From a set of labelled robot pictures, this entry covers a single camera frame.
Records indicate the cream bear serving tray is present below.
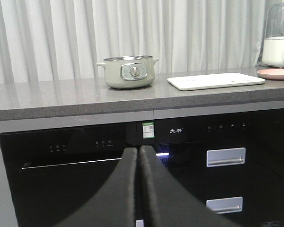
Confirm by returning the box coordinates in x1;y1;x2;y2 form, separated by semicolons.
167;73;265;91

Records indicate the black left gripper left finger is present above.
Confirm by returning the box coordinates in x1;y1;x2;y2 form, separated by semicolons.
58;148;138;227

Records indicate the silver drawer handle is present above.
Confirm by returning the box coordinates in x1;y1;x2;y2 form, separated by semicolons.
206;197;243;214
206;148;246;167

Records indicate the pink round plate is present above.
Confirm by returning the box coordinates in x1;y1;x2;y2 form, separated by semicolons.
257;69;284;80

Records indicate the lower silver drawer handle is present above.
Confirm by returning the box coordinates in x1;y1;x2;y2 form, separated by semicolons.
206;197;243;214

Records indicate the black disinfection cabinet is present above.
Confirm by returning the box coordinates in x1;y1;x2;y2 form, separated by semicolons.
149;101;284;227

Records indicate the white pleated curtain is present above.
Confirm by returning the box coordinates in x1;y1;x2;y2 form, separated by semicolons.
0;0;275;84

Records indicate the light green electric pot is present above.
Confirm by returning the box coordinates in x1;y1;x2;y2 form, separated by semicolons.
96;55;160;89

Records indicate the upper silver drawer handle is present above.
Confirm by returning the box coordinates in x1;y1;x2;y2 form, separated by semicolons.
206;148;246;167

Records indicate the green energy label sticker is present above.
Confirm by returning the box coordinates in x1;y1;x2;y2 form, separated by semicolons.
142;122;155;139

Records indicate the black built-in dishwasher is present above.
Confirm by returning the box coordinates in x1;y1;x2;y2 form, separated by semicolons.
0;110;153;227

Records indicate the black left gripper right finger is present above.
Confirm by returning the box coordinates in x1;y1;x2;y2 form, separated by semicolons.
139;145;237;227

